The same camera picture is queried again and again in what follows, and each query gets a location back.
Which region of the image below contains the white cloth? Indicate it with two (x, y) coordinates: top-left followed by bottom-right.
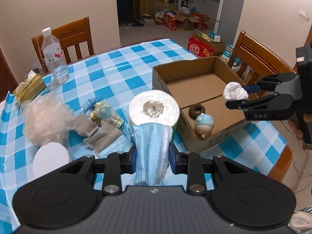
(223, 82), (249, 101)

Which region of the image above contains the blue round plush toy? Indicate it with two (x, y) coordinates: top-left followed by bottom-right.
(195, 113), (214, 138)

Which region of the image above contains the blue surgical mask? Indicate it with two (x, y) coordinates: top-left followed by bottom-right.
(132, 123), (173, 186)

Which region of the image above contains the brown hair scrunchie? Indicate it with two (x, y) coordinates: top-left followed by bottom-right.
(188, 103), (205, 120)

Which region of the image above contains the blue brocade tassel sachet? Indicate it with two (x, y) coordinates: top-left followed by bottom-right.
(81, 96), (124, 128)

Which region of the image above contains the grey burlap sachet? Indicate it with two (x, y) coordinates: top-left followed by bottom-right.
(74, 115), (98, 137)
(83, 121), (123, 154)

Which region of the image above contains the right wooden chair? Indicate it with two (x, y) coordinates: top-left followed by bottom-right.
(227, 31), (296, 86)

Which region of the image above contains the wooden chair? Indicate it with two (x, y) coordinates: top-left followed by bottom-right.
(227, 31), (296, 86)
(31, 17), (95, 74)

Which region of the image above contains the green toilet paper roll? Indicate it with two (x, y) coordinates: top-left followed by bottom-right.
(128, 90), (180, 133)

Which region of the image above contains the cardboard box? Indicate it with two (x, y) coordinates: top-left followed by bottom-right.
(152, 57), (249, 153)

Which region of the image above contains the blue checkered tablecloth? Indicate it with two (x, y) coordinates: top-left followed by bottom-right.
(1, 39), (286, 233)

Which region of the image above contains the red box on floor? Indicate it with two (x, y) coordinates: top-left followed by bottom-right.
(187, 37), (215, 58)

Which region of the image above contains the cream mesh bath pouf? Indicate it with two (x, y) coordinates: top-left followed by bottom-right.
(21, 93), (77, 146)

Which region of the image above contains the white refrigerator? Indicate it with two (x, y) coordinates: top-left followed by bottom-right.
(214, 0), (244, 44)

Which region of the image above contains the open brown carton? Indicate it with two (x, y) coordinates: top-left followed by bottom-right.
(175, 10), (211, 31)

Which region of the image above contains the gold tissue pack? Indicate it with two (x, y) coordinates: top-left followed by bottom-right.
(13, 70), (47, 104)

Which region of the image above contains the red gift box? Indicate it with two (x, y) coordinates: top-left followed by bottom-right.
(164, 12), (176, 31)

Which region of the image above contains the clear plastic water bottle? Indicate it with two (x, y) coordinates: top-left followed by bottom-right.
(42, 27), (69, 84)

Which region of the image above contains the left wooden chair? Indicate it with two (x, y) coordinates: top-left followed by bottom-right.
(31, 17), (95, 74)

